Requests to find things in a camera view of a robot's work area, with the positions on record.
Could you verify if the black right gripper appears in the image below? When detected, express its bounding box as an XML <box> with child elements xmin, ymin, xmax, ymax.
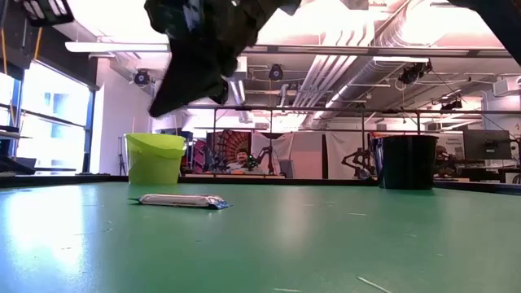
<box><xmin>144</xmin><ymin>0</ymin><xmax>302</xmax><ymax>119</ymax></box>

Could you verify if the red patterned tapestry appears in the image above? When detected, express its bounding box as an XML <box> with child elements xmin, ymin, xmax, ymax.
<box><xmin>206</xmin><ymin>129</ymin><xmax>252</xmax><ymax>172</ymax></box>

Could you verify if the black hanging spotlight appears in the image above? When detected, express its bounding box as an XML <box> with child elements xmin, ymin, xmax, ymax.
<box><xmin>268</xmin><ymin>63</ymin><xmax>285</xmax><ymax>81</ymax></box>
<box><xmin>133</xmin><ymin>68</ymin><xmax>151</xmax><ymax>86</ymax></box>

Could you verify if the person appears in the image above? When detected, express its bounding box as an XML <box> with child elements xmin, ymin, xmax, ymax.
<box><xmin>226</xmin><ymin>148</ymin><xmax>261</xmax><ymax>175</ymax></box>

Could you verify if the lime green plastic bucket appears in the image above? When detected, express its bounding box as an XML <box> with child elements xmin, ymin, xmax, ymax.
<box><xmin>124</xmin><ymin>132</ymin><xmax>187</xmax><ymax>186</ymax></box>

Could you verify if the long white light bar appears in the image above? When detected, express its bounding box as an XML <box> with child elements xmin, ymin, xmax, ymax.
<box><xmin>64</xmin><ymin>40</ymin><xmax>521</xmax><ymax>58</ymax></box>

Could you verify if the white hanging cloth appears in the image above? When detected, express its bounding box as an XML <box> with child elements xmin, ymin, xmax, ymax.
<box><xmin>291</xmin><ymin>132</ymin><xmax>325</xmax><ymax>180</ymax></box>
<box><xmin>325</xmin><ymin>132</ymin><xmax>374</xmax><ymax>180</ymax></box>
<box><xmin>250</xmin><ymin>132</ymin><xmax>294</xmax><ymax>175</ymax></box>

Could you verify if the white blue Hershey's bar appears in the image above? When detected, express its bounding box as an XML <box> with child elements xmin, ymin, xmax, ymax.
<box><xmin>128</xmin><ymin>193</ymin><xmax>234</xmax><ymax>211</ymax></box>

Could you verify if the large bright window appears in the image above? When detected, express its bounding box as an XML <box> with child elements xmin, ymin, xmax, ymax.
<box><xmin>0</xmin><ymin>60</ymin><xmax>97</xmax><ymax>176</ymax></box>

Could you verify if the black plastic bucket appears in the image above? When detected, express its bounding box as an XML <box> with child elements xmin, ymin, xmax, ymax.
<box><xmin>370</xmin><ymin>134</ymin><xmax>440</xmax><ymax>190</ymax></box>

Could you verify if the black background monitor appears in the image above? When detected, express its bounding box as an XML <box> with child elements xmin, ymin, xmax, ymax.
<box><xmin>463</xmin><ymin>129</ymin><xmax>512</xmax><ymax>160</ymax></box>

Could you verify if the black metal rack frame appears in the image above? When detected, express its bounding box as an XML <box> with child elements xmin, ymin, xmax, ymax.
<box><xmin>159</xmin><ymin>103</ymin><xmax>521</xmax><ymax>180</ymax></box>

